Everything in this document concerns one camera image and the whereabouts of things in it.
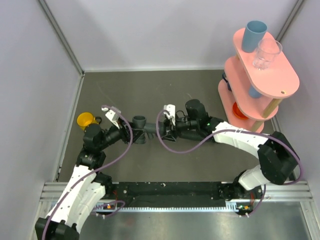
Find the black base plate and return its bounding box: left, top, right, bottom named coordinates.
left=113, top=181, right=232, bottom=208

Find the grey plastic pipe fitting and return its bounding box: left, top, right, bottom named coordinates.
left=132, top=115, right=156, bottom=140

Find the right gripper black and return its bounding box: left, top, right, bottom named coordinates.
left=160, top=114, right=200, bottom=142

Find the pink three-tier shelf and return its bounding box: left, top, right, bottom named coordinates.
left=218, top=28, right=300, bottom=133

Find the yellow plastic cup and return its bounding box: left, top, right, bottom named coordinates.
left=76, top=112, right=102, bottom=131

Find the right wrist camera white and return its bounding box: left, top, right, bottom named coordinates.
left=163, top=104, right=176, bottom=126

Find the grey slotted cable duct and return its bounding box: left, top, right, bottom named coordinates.
left=92, top=201, right=251, bottom=213

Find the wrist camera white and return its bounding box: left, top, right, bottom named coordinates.
left=101, top=105, right=121, bottom=129
left=163, top=104, right=176, bottom=126

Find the orange bowl bottom tier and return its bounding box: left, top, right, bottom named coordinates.
left=232, top=102, right=248, bottom=120

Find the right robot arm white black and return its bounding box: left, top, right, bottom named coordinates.
left=155, top=99, right=301, bottom=198

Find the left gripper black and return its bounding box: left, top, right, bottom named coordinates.
left=98, top=118, right=146, bottom=150

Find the blue cup middle tier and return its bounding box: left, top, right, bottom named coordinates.
left=248, top=86, right=262, bottom=99

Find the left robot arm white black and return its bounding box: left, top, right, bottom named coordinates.
left=35, top=116, right=146, bottom=240

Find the clear glass cup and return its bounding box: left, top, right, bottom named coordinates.
left=252, top=38, right=283, bottom=70

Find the dark blue cup behind shelf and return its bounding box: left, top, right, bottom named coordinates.
left=222, top=72, right=232, bottom=92

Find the blue cup on top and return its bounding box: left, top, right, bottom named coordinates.
left=241, top=20, right=268, bottom=53

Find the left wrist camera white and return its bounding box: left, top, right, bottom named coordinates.
left=101, top=105, right=121, bottom=129

